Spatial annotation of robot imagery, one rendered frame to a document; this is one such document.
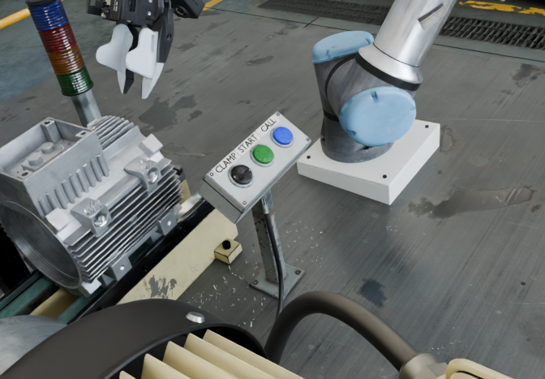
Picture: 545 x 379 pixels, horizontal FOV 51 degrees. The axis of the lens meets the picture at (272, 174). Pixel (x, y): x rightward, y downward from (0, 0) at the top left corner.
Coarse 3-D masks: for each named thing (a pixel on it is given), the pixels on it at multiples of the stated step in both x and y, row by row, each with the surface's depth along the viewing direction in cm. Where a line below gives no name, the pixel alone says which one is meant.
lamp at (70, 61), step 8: (72, 48) 108; (48, 56) 109; (56, 56) 108; (64, 56) 108; (72, 56) 109; (80, 56) 111; (56, 64) 109; (64, 64) 109; (72, 64) 109; (80, 64) 111; (56, 72) 110; (64, 72) 110; (72, 72) 110
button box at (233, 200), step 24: (288, 120) 86; (240, 144) 80; (264, 144) 82; (288, 144) 83; (216, 168) 77; (264, 168) 80; (288, 168) 85; (216, 192) 77; (240, 192) 76; (264, 192) 82; (240, 216) 77
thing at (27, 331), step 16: (0, 320) 52; (16, 320) 53; (32, 320) 54; (48, 320) 56; (0, 336) 50; (16, 336) 50; (32, 336) 51; (48, 336) 51; (0, 352) 48; (16, 352) 48; (0, 368) 46
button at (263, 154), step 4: (256, 148) 80; (260, 148) 80; (264, 148) 81; (268, 148) 81; (252, 152) 80; (256, 152) 80; (260, 152) 80; (264, 152) 80; (268, 152) 80; (256, 156) 80; (260, 156) 80; (264, 156) 80; (268, 156) 80; (272, 156) 80; (256, 160) 80; (260, 160) 79; (264, 160) 80; (268, 160) 80
